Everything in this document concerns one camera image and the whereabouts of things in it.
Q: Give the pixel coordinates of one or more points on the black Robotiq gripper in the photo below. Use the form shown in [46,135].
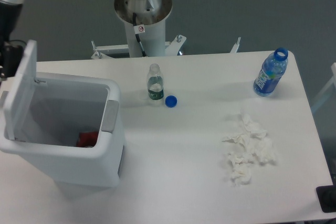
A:
[11,51]

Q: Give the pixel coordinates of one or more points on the white trash can lid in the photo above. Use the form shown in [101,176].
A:
[21,93]

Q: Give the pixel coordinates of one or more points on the white trash can body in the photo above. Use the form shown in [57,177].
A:
[62,107]

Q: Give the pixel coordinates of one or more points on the blue bottle cap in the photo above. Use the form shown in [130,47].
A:
[171,101]

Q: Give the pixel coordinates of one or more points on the red crumpled wrapper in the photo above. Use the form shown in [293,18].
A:
[87,139]

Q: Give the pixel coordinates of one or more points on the clear small water bottle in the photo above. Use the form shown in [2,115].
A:
[155,84]

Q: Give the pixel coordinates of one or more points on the crumpled white tissue pile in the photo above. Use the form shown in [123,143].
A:
[253,147]

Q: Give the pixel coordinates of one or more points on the blue drink bottle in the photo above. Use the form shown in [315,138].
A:
[273,68]

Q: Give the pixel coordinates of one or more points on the black device at table edge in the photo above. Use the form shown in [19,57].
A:
[326,197]

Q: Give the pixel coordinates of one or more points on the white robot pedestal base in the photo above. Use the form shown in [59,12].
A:
[145,28]

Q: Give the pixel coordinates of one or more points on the white frame at right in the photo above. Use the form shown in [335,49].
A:
[325,93]

